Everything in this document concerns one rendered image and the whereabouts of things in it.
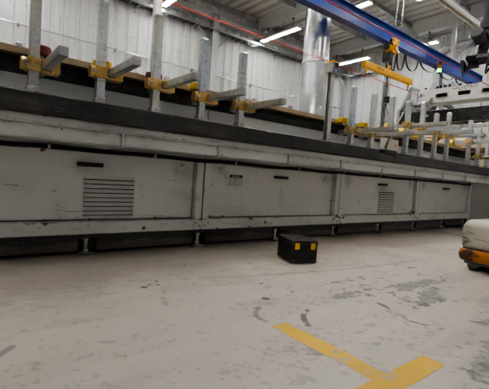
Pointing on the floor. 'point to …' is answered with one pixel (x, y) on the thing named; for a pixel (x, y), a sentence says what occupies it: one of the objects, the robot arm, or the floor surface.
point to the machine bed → (184, 184)
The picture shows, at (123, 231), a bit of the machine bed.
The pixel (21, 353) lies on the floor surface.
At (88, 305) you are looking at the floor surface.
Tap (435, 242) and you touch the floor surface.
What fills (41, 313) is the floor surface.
